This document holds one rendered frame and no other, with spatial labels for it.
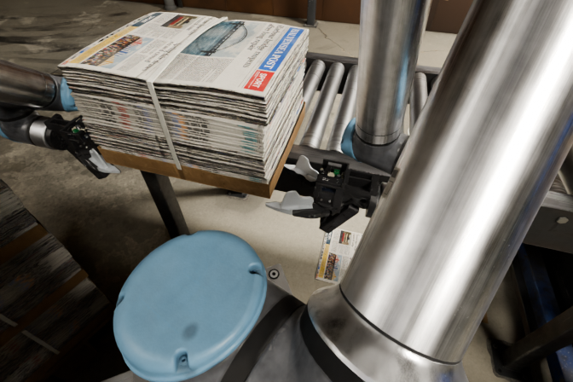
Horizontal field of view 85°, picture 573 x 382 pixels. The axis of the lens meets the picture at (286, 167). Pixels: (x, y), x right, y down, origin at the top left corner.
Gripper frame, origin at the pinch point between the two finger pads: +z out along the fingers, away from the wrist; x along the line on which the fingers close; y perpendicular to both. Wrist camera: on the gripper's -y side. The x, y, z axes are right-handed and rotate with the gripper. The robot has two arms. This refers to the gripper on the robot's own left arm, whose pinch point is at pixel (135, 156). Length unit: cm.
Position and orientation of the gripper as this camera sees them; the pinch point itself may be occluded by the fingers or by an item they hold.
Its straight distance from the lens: 81.1
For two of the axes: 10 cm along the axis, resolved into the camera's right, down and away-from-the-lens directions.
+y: 0.0, -7.2, -7.0
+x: 2.7, -6.7, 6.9
